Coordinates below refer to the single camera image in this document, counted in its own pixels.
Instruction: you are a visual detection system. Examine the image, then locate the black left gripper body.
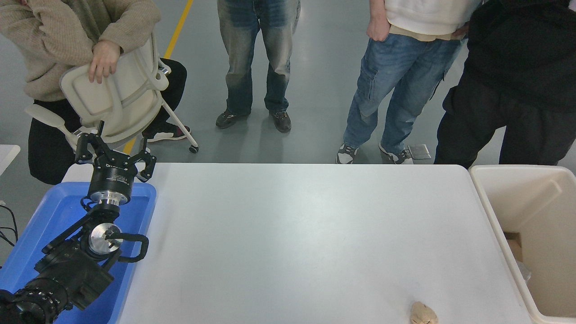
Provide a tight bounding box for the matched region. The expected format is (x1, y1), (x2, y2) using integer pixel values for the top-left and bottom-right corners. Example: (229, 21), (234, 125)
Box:
(89, 160), (135, 198)

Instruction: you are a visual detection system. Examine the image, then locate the person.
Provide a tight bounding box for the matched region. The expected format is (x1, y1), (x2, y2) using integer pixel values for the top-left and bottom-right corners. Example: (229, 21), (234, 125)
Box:
(216, 0), (301, 133)
(433, 0), (576, 168)
(0, 0), (192, 185)
(335, 0), (482, 165)

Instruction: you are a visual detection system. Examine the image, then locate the small white side table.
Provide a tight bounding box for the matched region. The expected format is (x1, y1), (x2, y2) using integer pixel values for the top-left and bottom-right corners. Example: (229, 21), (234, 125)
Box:
(0, 145), (21, 177)

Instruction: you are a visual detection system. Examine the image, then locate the flat silver floor plate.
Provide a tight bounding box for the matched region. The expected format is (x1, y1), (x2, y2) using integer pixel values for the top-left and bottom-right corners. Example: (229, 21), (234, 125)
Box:
(407, 144), (432, 161)

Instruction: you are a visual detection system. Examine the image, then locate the blue plastic tray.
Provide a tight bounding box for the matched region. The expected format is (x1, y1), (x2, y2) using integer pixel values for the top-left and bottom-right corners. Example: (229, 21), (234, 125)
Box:
(0, 182), (157, 324)

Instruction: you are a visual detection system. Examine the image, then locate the white grey office chair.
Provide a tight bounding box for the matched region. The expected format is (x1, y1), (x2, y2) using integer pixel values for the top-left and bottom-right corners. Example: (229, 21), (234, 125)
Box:
(25, 34), (199, 156)

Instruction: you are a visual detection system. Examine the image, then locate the large pale bin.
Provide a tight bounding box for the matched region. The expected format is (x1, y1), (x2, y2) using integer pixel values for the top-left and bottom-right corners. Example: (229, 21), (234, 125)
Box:
(469, 165), (576, 324)

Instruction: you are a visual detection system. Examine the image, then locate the person's right hand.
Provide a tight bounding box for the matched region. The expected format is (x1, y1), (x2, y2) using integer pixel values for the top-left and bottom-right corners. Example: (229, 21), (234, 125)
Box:
(366, 18), (391, 42)

